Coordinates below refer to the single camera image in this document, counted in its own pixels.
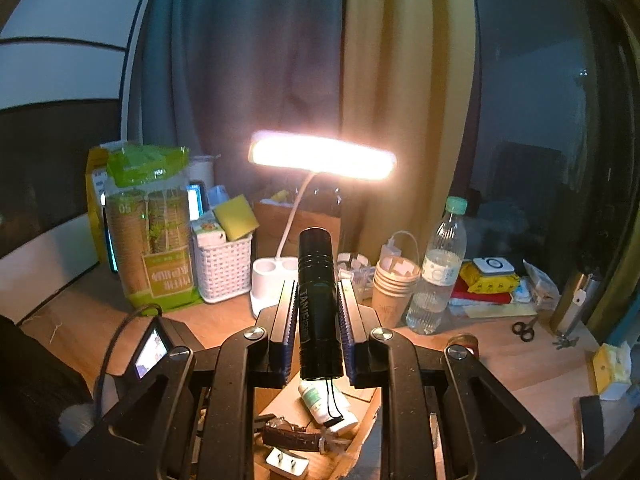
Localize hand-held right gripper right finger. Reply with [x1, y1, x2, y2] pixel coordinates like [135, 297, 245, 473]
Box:
[337, 280, 582, 480]

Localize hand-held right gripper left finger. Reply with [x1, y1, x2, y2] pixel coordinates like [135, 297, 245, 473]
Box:
[54, 280, 300, 480]

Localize black flashlight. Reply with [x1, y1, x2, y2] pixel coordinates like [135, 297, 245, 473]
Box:
[298, 227, 347, 423]

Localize white tube with teal cap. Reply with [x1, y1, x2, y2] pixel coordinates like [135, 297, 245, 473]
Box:
[298, 380, 360, 433]

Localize white charger adapter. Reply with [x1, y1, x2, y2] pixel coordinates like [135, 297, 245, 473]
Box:
[265, 447, 310, 476]

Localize person's left forearm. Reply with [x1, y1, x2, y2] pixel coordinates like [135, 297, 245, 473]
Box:
[0, 314, 98, 466]

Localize white desk lamp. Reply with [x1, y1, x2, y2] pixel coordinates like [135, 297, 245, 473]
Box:
[248, 130, 398, 313]

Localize stack of brown paper cups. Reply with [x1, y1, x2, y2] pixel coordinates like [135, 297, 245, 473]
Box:
[372, 256, 422, 328]

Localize pack of small clear bottles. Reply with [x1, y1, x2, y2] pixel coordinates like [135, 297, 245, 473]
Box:
[337, 252, 376, 303]

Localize white woven plastic basket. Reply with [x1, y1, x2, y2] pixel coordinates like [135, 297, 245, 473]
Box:
[192, 232, 253, 304]

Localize clear plastic water bottle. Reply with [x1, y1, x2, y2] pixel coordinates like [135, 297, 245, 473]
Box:
[406, 196, 468, 336]

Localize brown paper bag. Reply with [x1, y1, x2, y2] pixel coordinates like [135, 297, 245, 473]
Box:
[254, 199, 343, 261]

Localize green bagged paper cup pack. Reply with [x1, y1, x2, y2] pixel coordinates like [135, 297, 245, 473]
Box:
[102, 144, 197, 310]

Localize yellow sponge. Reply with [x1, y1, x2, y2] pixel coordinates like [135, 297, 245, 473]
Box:
[214, 194, 259, 242]

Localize green and white carton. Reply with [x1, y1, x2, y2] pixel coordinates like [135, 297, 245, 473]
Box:
[192, 215, 226, 239]

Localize red flat book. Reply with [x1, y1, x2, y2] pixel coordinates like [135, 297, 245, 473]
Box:
[450, 280, 513, 306]

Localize blue and white packet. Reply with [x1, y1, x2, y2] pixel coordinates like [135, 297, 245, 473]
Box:
[206, 185, 231, 211]

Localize yellow patterned package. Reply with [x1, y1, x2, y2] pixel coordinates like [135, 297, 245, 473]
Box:
[459, 260, 521, 295]

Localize white round-marked device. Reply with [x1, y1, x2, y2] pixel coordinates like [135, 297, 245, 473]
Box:
[472, 256, 516, 278]

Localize white container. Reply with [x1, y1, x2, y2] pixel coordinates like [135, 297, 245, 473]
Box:
[187, 155, 221, 189]

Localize black scissors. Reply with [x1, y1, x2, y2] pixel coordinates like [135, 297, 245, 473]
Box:
[511, 317, 538, 342]

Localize blue and white pack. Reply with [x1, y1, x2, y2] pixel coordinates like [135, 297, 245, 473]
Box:
[510, 277, 534, 303]

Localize white plastic packet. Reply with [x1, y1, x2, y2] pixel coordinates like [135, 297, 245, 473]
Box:
[522, 259, 563, 306]

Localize steel thermos bottle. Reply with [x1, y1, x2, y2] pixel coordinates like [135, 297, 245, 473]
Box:
[550, 271, 603, 336]

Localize dark smartphone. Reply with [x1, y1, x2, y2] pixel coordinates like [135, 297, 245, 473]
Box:
[579, 395, 607, 471]

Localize teal curtain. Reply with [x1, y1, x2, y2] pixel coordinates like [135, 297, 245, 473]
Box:
[127, 0, 351, 241]

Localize yellow tissue box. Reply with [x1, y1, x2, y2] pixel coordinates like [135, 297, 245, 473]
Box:
[592, 342, 633, 401]

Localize dark glass window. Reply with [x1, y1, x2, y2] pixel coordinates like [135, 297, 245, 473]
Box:
[450, 0, 626, 321]

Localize black cable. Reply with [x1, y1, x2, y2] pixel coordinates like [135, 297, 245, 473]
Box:
[94, 304, 164, 406]

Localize white plug with cable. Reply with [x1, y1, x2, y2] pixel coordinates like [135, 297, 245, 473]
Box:
[381, 231, 422, 266]

